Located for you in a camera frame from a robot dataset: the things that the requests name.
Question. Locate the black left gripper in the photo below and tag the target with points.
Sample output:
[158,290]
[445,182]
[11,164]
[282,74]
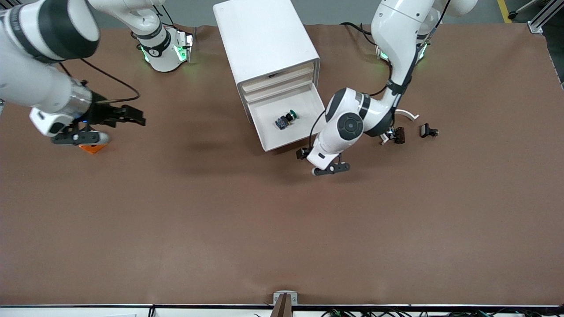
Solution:
[302,153]

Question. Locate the white table edge rail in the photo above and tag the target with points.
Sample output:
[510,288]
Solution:
[66,311]

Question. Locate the small brown black component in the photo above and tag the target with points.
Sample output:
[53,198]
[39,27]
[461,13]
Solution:
[398,134]

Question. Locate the aluminium frame profile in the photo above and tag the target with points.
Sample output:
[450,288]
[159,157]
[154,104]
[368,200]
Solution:
[539,20]

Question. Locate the white curved plastic bracket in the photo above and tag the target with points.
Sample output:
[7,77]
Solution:
[407,114]

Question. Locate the grey metal bracket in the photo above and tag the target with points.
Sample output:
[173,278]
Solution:
[285,298]

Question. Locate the orange block with hole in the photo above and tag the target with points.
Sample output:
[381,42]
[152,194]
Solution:
[93,149]

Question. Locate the green push button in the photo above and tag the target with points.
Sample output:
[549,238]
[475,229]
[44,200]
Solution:
[285,120]

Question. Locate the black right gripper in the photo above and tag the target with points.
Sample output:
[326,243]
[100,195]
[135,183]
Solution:
[100,114]

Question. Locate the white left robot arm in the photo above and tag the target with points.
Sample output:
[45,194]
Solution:
[348,127]

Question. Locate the brown table cover sheet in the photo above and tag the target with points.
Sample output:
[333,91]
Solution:
[282,229]

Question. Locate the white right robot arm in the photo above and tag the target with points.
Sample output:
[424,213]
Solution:
[35,83]

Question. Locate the small black clip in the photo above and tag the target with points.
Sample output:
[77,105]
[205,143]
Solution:
[425,130]

